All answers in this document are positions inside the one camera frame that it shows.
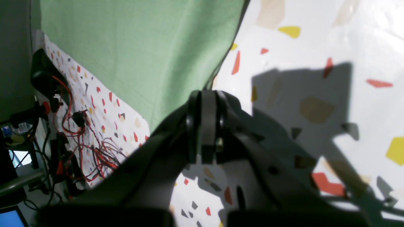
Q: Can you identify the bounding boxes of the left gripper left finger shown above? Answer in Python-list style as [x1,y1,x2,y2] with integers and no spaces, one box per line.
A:
[38,91,202,227]

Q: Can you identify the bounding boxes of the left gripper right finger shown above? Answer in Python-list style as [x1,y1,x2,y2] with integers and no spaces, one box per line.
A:
[216,91,373,227]

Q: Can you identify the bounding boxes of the light green T-shirt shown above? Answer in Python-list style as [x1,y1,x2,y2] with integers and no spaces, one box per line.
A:
[32,0,248,131]

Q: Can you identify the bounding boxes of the red and black wires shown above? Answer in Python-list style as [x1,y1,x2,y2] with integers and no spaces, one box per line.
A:
[47,74,127,193]

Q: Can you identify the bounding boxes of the black curved handle right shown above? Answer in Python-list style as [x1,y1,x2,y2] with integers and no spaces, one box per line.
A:
[30,48,70,105]

